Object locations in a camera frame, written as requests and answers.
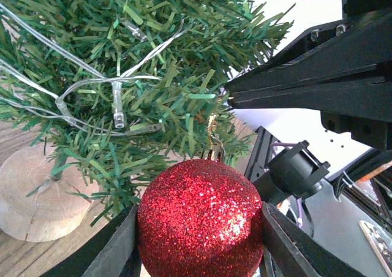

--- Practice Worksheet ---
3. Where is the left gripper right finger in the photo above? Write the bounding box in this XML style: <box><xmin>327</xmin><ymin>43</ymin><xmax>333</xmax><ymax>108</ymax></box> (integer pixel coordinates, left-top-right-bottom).
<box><xmin>262</xmin><ymin>202</ymin><xmax>363</xmax><ymax>276</ymax></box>

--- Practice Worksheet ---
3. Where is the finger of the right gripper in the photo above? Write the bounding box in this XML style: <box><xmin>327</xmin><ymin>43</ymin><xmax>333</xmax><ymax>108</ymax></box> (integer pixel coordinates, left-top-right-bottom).
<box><xmin>228</xmin><ymin>83</ymin><xmax>391</xmax><ymax>121</ymax></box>
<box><xmin>225</xmin><ymin>10</ymin><xmax>391</xmax><ymax>90</ymax></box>

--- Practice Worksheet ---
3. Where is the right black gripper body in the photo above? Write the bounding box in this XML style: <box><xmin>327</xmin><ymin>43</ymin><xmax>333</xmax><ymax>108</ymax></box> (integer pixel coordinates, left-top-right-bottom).
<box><xmin>320</xmin><ymin>112</ymin><xmax>391</xmax><ymax>151</ymax></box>

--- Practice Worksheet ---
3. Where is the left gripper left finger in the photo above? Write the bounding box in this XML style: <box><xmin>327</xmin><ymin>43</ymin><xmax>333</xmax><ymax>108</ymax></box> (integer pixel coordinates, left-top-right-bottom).
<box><xmin>42</xmin><ymin>206</ymin><xmax>140</xmax><ymax>276</ymax></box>

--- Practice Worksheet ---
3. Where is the red ball ornament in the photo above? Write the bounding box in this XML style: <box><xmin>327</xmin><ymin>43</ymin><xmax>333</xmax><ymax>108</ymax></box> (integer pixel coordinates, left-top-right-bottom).
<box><xmin>137</xmin><ymin>152</ymin><xmax>263</xmax><ymax>276</ymax></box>

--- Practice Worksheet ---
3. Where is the clear led light string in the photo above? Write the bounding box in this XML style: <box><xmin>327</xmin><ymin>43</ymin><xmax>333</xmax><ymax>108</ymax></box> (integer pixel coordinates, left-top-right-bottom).
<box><xmin>0</xmin><ymin>1</ymin><xmax>190</xmax><ymax>137</ymax></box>

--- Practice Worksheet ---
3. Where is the small green christmas tree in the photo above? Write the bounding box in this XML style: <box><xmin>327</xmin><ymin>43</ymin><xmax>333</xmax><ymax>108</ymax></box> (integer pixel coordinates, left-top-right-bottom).
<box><xmin>1</xmin><ymin>0</ymin><xmax>291</xmax><ymax>242</ymax></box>

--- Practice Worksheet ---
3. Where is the smartphone on floor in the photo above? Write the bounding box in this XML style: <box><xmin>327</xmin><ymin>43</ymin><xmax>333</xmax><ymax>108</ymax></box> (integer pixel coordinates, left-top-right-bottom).
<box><xmin>358</xmin><ymin>220</ymin><xmax>391</xmax><ymax>277</ymax></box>

